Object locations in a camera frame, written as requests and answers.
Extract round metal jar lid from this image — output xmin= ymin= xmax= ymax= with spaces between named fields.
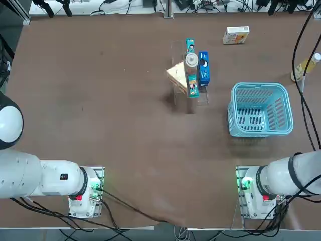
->
xmin=185 ymin=53 xmax=200 ymax=67

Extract clear acrylic display shelf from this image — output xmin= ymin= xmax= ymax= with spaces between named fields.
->
xmin=171 ymin=41 xmax=210 ymax=115

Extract glass cookie jar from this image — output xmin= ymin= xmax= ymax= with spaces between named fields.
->
xmin=184 ymin=53 xmax=200 ymax=76

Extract blue Oreo cookie box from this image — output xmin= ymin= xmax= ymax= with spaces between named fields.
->
xmin=198 ymin=51 xmax=211 ymax=88

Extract triangular sandwich wedge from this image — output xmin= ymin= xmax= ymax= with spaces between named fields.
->
xmin=166 ymin=62 xmax=189 ymax=95

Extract light blue plastic basket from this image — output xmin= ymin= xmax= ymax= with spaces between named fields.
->
xmin=227 ymin=82 xmax=294 ymax=138

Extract white orange carton box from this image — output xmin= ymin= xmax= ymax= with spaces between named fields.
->
xmin=223 ymin=26 xmax=250 ymax=45

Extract black stand leg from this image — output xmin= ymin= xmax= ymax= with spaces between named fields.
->
xmin=33 ymin=0 xmax=55 ymax=18
xmin=59 ymin=0 xmax=73 ymax=17

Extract yellow juice bottle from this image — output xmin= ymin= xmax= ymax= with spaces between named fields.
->
xmin=290 ymin=52 xmax=321 ymax=82

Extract black cable across table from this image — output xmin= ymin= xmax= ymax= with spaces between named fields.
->
xmin=101 ymin=189 xmax=169 ymax=224

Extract aluminium camera post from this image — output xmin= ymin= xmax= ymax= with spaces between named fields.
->
xmin=163 ymin=0 xmax=174 ymax=18

